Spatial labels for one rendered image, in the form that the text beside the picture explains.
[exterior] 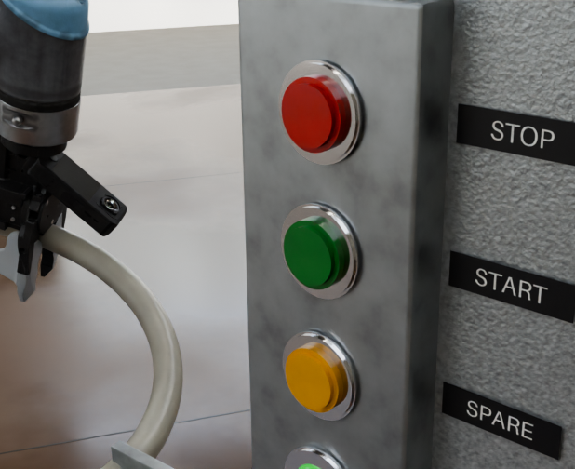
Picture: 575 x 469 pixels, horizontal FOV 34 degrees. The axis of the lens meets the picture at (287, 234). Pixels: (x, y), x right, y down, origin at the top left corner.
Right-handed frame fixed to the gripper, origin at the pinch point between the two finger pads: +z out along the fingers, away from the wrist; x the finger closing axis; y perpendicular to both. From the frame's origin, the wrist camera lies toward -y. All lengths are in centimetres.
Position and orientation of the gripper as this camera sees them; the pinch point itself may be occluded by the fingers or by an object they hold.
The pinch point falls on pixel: (39, 281)
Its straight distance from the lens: 117.4
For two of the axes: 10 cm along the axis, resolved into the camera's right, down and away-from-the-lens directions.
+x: -2.2, 4.9, -8.4
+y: -9.5, -3.0, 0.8
